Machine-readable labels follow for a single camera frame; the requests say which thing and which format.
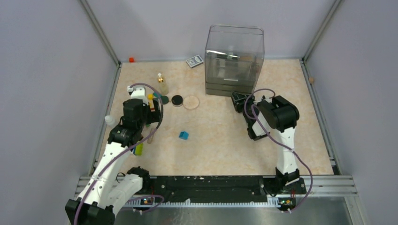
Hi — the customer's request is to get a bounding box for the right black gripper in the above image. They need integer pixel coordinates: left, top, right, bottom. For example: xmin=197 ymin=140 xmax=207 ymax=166
xmin=231 ymin=91 xmax=256 ymax=127

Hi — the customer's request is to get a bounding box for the black round compact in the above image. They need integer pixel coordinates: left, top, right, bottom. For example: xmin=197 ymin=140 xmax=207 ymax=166
xmin=171 ymin=95 xmax=184 ymax=107

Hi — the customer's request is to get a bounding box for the blue toy brick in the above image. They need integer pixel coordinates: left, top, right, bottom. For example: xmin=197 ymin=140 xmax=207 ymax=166
xmin=179 ymin=131 xmax=189 ymax=140

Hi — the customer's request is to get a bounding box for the beige round wooden disc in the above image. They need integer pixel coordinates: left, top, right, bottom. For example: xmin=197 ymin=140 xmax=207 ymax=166
xmin=183 ymin=96 xmax=200 ymax=110

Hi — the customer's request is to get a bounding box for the clear acrylic makeup organizer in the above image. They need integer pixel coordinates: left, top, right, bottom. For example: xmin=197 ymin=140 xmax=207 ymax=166
xmin=204 ymin=24 xmax=265 ymax=96

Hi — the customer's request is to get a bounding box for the gold lipstick tube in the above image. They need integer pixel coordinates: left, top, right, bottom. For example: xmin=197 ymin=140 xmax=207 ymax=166
xmin=147 ymin=128 xmax=156 ymax=144

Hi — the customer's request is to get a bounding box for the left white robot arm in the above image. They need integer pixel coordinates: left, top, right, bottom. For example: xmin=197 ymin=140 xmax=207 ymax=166
xmin=65 ymin=83 xmax=164 ymax=225

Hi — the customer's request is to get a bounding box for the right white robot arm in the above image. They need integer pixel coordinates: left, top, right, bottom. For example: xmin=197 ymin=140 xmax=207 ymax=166
xmin=231 ymin=91 xmax=306 ymax=196

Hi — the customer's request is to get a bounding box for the dark green round disc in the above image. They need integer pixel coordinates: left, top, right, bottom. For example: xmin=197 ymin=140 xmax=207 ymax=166
xmin=161 ymin=96 xmax=169 ymax=105

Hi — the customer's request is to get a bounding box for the clear pump bottle gold collar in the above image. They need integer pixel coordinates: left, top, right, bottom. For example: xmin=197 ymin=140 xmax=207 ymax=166
xmin=157 ymin=73 xmax=169 ymax=95

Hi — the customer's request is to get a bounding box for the green white toy brick stack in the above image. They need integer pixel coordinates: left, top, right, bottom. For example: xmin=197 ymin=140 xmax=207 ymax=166
xmin=132 ymin=143 xmax=144 ymax=156

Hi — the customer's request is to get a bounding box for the white squeeze bottle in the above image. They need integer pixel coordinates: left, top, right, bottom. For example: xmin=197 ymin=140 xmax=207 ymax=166
xmin=104 ymin=115 xmax=117 ymax=129

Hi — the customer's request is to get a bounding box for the playing card box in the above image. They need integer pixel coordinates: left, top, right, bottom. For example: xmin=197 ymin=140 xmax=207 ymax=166
xmin=186 ymin=55 xmax=204 ymax=68

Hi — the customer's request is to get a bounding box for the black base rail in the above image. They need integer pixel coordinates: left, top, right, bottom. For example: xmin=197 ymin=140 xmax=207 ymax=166
xmin=139 ymin=176 xmax=272 ymax=203

